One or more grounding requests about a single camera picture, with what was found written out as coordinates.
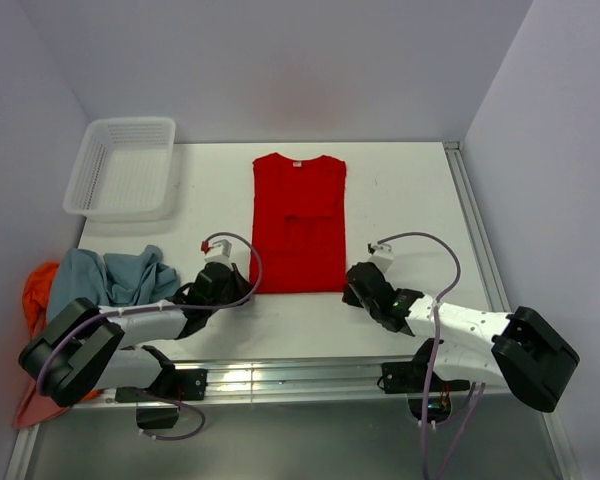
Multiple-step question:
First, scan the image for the orange t shirt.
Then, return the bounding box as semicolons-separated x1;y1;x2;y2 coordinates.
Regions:
22;262;59;339

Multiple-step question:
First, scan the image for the aluminium front rail frame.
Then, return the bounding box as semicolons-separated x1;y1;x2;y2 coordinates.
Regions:
7;359;561;479

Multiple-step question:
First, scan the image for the red t shirt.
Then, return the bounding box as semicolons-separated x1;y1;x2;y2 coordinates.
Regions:
249;153;347;294

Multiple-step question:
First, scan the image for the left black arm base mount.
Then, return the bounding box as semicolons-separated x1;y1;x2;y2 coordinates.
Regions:
114;369;208;442

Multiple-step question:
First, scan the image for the white plastic perforated basket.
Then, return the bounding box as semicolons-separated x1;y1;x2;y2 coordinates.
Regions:
63;117;176;222

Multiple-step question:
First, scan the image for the blue grey t shirt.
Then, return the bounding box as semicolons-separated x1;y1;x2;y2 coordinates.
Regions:
46;245;181;321

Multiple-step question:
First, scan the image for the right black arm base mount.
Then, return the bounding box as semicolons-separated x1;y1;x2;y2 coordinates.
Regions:
376;361;471;422

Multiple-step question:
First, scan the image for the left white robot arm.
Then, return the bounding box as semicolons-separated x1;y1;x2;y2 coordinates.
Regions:
18;262;257;407

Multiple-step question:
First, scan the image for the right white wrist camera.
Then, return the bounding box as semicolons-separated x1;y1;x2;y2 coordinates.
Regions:
367;243;394;274

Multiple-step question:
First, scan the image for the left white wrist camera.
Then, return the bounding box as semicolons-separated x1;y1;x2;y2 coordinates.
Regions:
201;239;232;267

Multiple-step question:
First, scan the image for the aluminium right side rail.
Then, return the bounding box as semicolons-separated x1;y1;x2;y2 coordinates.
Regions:
442;142;512;312

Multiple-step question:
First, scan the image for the pink t shirt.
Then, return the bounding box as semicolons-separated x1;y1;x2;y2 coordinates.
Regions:
12;380;70;429

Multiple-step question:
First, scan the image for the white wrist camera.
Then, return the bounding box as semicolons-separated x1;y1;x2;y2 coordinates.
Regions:
201;239;232;267
367;243;394;274

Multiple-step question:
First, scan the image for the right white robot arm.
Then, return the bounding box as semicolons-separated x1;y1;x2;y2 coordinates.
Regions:
343;262;580;413

